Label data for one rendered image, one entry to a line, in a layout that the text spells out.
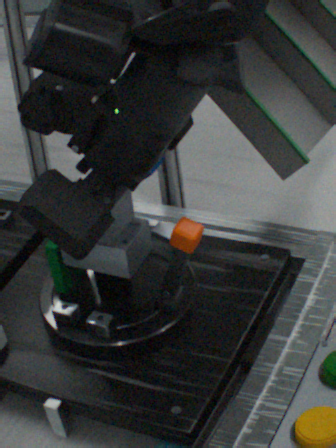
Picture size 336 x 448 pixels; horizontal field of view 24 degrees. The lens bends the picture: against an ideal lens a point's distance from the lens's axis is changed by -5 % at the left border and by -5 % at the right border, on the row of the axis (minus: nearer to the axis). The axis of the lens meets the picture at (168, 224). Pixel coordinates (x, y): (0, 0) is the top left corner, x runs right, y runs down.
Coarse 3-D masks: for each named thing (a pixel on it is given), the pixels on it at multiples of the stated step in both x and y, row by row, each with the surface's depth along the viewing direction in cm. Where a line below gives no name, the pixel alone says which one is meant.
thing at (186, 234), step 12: (156, 228) 65; (168, 228) 65; (180, 228) 63; (192, 228) 63; (168, 240) 64; (180, 240) 63; (192, 240) 63; (180, 252) 65; (168, 264) 66; (180, 264) 65; (168, 276) 67; (180, 276) 66; (168, 288) 67
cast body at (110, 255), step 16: (128, 192) 66; (128, 208) 67; (112, 224) 65; (128, 224) 68; (144, 224) 67; (112, 240) 65; (128, 240) 66; (144, 240) 68; (64, 256) 68; (96, 256) 67; (112, 256) 66; (128, 256) 65; (144, 256) 68; (112, 272) 67; (128, 272) 66
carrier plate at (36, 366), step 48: (48, 240) 82; (240, 288) 73; (48, 336) 70; (192, 336) 68; (240, 336) 68; (0, 384) 67; (48, 384) 65; (96, 384) 65; (144, 384) 64; (192, 384) 64; (144, 432) 62; (192, 432) 60
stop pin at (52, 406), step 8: (48, 400) 64; (56, 400) 64; (48, 408) 63; (56, 408) 63; (64, 408) 64; (48, 416) 64; (56, 416) 64; (64, 416) 64; (56, 424) 65; (64, 424) 64; (56, 432) 65; (64, 432) 65
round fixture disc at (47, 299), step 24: (144, 264) 74; (48, 288) 72; (72, 288) 72; (96, 288) 72; (144, 288) 71; (192, 288) 70; (48, 312) 70; (120, 312) 69; (144, 312) 68; (168, 312) 68; (192, 312) 69; (72, 336) 67; (96, 336) 67; (120, 336) 66; (144, 336) 66; (168, 336) 67; (120, 360) 67
